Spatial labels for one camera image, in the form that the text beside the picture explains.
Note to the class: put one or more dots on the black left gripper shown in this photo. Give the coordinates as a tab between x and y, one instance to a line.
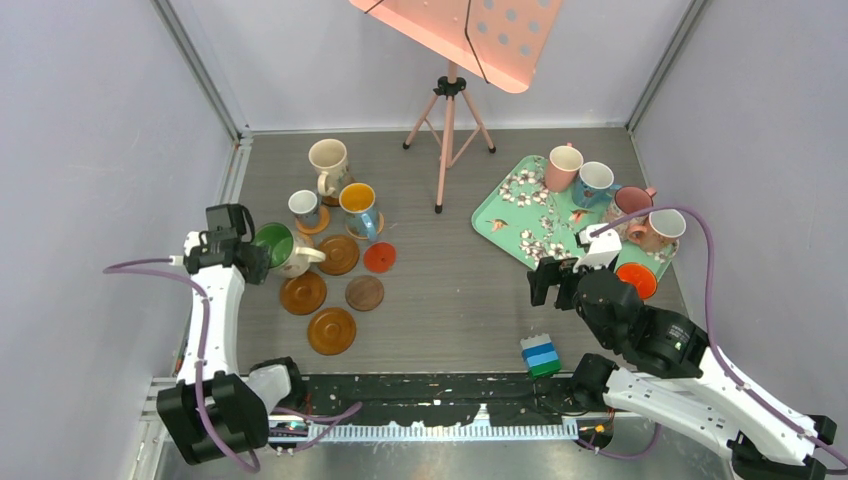
257	275

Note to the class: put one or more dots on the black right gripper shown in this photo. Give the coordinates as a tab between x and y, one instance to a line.
547	272

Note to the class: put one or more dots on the green inside cream mug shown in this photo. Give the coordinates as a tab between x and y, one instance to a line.
290	255

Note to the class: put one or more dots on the small blue patterned mug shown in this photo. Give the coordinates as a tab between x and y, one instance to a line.
303	201

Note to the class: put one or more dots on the light plain wooden coaster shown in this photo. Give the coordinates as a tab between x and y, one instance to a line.
313	222

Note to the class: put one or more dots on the orange mug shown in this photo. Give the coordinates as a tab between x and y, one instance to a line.
639	276

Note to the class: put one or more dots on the large ridged brown wooden coaster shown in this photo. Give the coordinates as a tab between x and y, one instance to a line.
342	254

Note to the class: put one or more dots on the woven rattan coaster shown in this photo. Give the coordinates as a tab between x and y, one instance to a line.
355	226

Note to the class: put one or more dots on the cream shell pattern mug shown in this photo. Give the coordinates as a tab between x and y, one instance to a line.
329	158

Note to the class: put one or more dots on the yellow inside blue mug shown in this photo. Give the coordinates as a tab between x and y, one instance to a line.
358	199

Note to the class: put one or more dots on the dark walnut coaster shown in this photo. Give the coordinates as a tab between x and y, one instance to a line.
364	293

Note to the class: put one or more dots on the red round paper coaster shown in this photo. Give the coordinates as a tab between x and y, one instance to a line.
380	257

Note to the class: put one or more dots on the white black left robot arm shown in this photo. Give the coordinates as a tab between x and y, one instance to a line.
212	411

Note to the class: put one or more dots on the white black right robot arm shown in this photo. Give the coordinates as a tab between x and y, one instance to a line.
682	382

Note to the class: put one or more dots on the ridged brown coaster back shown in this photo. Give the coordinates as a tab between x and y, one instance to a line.
332	200

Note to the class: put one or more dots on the mint green floral tray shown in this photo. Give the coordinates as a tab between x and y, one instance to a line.
530	222

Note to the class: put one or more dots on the blue green toy brick stack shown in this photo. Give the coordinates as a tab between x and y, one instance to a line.
540	356

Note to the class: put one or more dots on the white inside teal mug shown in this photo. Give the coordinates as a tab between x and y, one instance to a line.
594	181

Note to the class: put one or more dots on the pink inside floral mug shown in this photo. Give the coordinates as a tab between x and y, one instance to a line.
627	200

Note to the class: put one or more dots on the pink white inside mug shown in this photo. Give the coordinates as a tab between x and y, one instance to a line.
564	163

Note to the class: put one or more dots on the peach mug white inside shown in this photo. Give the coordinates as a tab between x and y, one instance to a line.
660	229

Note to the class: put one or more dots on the pink music stand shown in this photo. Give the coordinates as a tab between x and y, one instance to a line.
498	41

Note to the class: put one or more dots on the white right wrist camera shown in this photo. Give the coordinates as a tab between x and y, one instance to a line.
601	246

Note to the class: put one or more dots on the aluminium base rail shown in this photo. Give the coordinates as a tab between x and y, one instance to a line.
441	408

